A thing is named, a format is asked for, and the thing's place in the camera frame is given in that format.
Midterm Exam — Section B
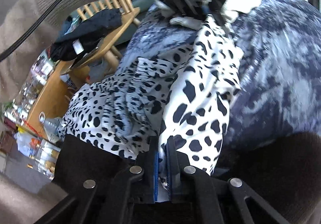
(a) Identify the wooden spindle-back chair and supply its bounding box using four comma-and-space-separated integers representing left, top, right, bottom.
61, 0, 140, 75

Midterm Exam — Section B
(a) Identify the wooden side table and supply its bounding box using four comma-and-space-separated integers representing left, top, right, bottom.
27, 61, 90, 139

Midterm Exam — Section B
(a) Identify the white black spotted garment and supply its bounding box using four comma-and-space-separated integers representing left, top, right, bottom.
58, 15, 243, 176

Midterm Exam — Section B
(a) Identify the black clothing on chair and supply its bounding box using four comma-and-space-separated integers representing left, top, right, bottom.
46, 9, 122, 62

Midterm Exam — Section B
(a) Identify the black cable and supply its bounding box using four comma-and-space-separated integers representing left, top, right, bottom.
0, 0, 83, 62

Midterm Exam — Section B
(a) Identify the blue white tie-dye bedspread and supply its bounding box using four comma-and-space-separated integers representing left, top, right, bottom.
120, 0, 321, 154

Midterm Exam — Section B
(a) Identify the plastic water bottle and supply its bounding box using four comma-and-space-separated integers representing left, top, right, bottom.
39, 112, 61, 144

